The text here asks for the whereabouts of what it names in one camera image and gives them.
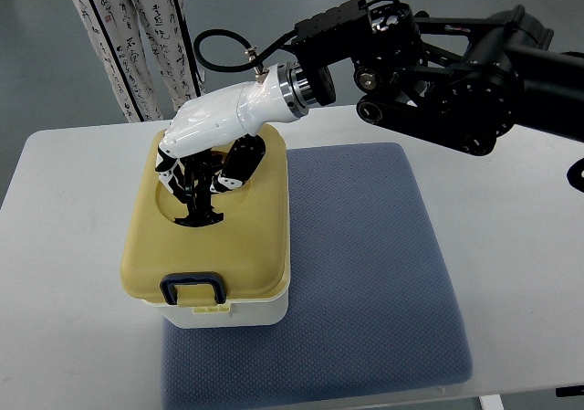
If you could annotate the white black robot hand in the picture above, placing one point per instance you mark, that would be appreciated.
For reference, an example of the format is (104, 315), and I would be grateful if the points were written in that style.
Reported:
(219, 131)

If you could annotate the yellow storage box lid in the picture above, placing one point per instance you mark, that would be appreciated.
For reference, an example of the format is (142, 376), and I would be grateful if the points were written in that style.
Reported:
(249, 249)

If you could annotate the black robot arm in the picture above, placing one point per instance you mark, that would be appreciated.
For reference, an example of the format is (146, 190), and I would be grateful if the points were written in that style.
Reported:
(456, 82)

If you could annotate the white storage box base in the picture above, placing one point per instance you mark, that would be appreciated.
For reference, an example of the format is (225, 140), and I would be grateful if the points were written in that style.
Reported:
(234, 313)

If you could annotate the person in calligraphy trousers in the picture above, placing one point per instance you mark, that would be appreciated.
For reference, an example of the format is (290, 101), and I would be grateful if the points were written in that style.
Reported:
(120, 30)

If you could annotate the blue grey cushion mat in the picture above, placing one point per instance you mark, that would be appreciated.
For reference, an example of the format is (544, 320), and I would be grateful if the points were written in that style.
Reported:
(371, 305)

